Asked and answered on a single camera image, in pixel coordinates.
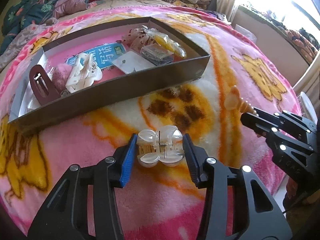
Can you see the mauve crumpled garment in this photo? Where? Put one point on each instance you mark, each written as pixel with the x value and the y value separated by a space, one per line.
pixel 72 3

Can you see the brown snap hair clip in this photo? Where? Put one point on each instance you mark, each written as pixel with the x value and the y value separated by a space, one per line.
pixel 41 85

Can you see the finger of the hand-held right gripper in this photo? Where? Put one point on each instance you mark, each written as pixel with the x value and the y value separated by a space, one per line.
pixel 285 145
pixel 270 122

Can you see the small clear plastic case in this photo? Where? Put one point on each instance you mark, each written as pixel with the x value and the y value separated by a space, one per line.
pixel 157 54

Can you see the white plastic object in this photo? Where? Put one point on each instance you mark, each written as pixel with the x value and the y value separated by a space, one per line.
pixel 308 106

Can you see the white claw hair clip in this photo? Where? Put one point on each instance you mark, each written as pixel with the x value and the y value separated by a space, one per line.
pixel 83 76

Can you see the translucent flower claw clip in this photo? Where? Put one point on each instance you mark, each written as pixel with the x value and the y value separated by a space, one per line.
pixel 160 146

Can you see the blue printed card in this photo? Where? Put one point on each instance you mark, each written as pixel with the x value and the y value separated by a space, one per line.
pixel 105 55

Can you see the yellow accessory in clear bag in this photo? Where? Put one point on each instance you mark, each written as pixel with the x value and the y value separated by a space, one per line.
pixel 168 43

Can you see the pink cartoon printed blanket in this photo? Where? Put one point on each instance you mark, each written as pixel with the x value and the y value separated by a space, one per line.
pixel 87 140

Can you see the brown cardboard box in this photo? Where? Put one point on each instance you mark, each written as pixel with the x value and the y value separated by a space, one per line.
pixel 125 90

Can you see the orange patterned cloth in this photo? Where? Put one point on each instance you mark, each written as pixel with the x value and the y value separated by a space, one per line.
pixel 301 42

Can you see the sheer patterned pouch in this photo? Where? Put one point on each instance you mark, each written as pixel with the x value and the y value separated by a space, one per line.
pixel 136 38

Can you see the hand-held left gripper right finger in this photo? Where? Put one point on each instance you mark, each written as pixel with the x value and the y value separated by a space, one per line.
pixel 191 160

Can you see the dark floral garment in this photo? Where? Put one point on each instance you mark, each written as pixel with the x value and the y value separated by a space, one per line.
pixel 25 12

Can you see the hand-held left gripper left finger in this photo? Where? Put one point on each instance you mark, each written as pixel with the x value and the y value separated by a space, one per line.
pixel 128 160

